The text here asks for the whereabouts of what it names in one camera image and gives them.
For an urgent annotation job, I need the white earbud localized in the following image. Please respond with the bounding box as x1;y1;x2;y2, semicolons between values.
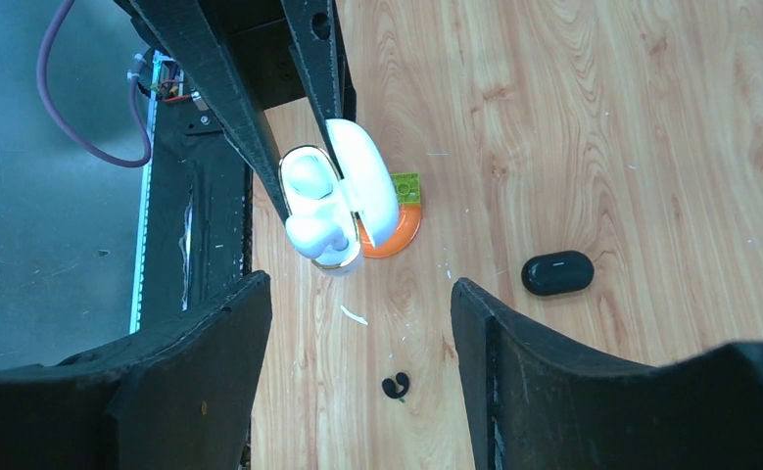
285;214;349;259
287;155;334;200

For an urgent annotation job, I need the white earbud charging case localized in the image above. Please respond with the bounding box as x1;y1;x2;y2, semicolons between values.
278;118;399;276

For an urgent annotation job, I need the white plastic scrap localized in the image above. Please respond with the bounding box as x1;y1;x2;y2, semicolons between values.
340;305;368;326

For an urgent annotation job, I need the orange half ring block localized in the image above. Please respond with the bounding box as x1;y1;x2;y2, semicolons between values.
358;204;423;259

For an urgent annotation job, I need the black earbud case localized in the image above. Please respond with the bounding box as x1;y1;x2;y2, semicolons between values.
521;250;596;297

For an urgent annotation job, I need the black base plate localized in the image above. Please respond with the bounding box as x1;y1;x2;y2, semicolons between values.
140;103;252;329

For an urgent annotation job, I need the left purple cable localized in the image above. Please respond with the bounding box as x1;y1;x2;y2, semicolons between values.
35;0;154;169

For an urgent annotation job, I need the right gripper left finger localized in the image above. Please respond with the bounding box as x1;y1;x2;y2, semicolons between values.
0;271;272;469

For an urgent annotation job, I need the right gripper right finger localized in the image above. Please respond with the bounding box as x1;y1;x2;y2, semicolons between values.
450;278;763;469

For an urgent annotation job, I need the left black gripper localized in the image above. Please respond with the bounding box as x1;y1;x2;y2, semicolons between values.
119;0;357;221

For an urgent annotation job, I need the green toy brick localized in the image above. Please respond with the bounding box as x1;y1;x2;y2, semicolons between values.
391;172;421;206

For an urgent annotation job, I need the slotted cable duct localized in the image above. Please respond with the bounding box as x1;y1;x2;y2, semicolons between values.
127;51;165;335

